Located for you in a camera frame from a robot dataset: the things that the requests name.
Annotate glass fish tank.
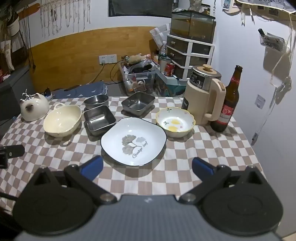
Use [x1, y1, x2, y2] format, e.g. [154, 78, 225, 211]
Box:
[170, 10, 216, 44]

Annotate floral bowl with yellow rim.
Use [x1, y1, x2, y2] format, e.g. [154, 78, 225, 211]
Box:
[155, 107, 196, 138]

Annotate dark grey sofa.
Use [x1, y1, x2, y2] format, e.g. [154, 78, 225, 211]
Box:
[0, 66, 36, 127]

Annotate white macrame wall hanging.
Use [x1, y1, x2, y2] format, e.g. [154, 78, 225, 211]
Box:
[39, 0, 91, 37]

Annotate white wall socket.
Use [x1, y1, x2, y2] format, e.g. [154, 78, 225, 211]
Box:
[99, 54, 117, 65]

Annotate white hanging wall cable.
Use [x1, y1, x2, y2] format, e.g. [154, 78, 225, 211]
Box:
[252, 9, 296, 145]

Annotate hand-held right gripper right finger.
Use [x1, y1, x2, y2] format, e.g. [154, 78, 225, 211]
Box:
[179, 157, 270, 205]

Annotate red can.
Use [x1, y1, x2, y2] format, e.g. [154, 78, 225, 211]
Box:
[164, 62, 175, 77]

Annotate cream bowl with handles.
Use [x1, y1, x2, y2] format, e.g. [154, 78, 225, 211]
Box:
[43, 103, 82, 146]

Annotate white square leaf-print plate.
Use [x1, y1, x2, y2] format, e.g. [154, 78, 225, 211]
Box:
[100, 117, 167, 167]

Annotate round stainless steel bowl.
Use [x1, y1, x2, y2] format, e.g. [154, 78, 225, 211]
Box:
[84, 95, 109, 110]

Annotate beige electric kettle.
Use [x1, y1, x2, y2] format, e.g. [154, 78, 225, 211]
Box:
[181, 64, 226, 126]

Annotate white plastic drawer unit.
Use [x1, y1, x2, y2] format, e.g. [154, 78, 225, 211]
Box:
[166, 34, 214, 80]

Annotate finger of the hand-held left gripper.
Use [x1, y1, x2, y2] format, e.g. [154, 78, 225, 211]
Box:
[0, 149, 8, 169]
[6, 145, 25, 159]

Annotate teal cardboard box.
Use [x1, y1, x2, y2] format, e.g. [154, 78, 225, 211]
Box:
[154, 73, 188, 98]

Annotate yellow cable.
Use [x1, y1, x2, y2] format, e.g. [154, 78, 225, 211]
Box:
[89, 63, 105, 84]

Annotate clear wall pocket holder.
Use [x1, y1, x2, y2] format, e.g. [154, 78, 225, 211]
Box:
[258, 28, 285, 51]

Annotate white cat-shaped ceramic jar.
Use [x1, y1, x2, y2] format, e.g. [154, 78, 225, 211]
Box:
[20, 89, 50, 122]

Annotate clear plastic storage box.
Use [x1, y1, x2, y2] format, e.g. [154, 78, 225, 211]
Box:
[119, 61, 160, 96]

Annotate blue patterned cloth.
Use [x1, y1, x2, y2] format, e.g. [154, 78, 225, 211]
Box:
[54, 81, 109, 99]

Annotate clear water bottle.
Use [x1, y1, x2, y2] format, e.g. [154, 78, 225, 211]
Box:
[159, 41, 168, 61]

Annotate white paper bags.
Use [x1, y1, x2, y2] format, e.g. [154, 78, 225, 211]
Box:
[150, 23, 171, 48]

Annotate square stainless steel container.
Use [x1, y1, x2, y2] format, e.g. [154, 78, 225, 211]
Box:
[83, 105, 116, 137]
[121, 91, 156, 117]

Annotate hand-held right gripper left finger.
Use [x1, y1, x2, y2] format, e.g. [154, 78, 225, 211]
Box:
[28, 156, 117, 205]

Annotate brown beer bottle red label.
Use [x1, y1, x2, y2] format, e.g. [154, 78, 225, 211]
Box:
[210, 65, 243, 133]

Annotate beige plush toy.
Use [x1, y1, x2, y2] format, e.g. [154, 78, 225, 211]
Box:
[128, 53, 151, 65]

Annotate brown white checked tablecloth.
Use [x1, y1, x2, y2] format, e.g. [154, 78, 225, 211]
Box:
[0, 95, 264, 210]

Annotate white wall switch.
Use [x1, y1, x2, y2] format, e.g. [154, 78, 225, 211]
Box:
[255, 95, 266, 109]

